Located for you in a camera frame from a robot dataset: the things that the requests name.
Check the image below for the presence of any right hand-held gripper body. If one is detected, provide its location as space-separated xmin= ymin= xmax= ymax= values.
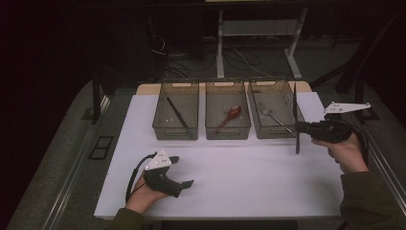
xmin=309 ymin=101 xmax=372 ymax=144

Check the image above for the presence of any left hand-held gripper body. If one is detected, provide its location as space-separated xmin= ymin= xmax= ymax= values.
xmin=143 ymin=149 xmax=184 ymax=199

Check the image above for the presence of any silver fork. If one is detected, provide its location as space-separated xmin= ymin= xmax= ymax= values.
xmin=259 ymin=106 xmax=293 ymax=133

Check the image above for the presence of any smoky transparent plastic bin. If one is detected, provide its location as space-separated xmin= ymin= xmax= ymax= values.
xmin=151 ymin=79 xmax=200 ymax=142
xmin=204 ymin=79 xmax=252 ymax=141
xmin=247 ymin=77 xmax=306 ymax=140

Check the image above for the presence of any brown wooden spoon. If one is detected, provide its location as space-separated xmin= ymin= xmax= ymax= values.
xmin=214 ymin=104 xmax=243 ymax=133

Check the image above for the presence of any person's left hand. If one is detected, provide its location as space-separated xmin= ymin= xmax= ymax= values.
xmin=125 ymin=174 xmax=170 ymax=215

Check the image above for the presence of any person's right hand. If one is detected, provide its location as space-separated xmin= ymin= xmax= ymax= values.
xmin=311 ymin=133 xmax=371 ymax=175

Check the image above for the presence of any white table sheet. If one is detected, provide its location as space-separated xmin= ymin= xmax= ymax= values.
xmin=93 ymin=91 xmax=348 ymax=220

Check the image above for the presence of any black metal stand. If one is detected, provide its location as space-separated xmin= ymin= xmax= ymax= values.
xmin=353 ymin=76 xmax=381 ymax=124
xmin=90 ymin=68 xmax=111 ymax=126

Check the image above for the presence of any white metal stand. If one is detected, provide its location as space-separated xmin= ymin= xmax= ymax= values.
xmin=215 ymin=7 xmax=309 ymax=81

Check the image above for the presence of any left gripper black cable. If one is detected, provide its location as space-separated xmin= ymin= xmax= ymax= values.
xmin=124 ymin=151 xmax=158 ymax=204

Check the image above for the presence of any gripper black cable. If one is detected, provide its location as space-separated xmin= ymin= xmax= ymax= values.
xmin=343 ymin=118 xmax=371 ymax=167
xmin=124 ymin=151 xmax=158 ymax=204

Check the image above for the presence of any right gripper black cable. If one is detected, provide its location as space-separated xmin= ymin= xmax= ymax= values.
xmin=343 ymin=118 xmax=371 ymax=167

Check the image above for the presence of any black floor outlet frame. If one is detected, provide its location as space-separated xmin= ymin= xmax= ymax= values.
xmin=88 ymin=135 xmax=115 ymax=161

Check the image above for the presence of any aluminium floor rail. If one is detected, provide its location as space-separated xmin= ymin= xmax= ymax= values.
xmin=39 ymin=95 xmax=111 ymax=230
xmin=367 ymin=137 xmax=406 ymax=205

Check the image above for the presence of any white floor cable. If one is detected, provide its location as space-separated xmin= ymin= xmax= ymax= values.
xmin=231 ymin=47 xmax=272 ymax=78

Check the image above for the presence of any tangle of black floor cables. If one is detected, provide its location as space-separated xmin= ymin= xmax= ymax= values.
xmin=147 ymin=15 xmax=272 ymax=81

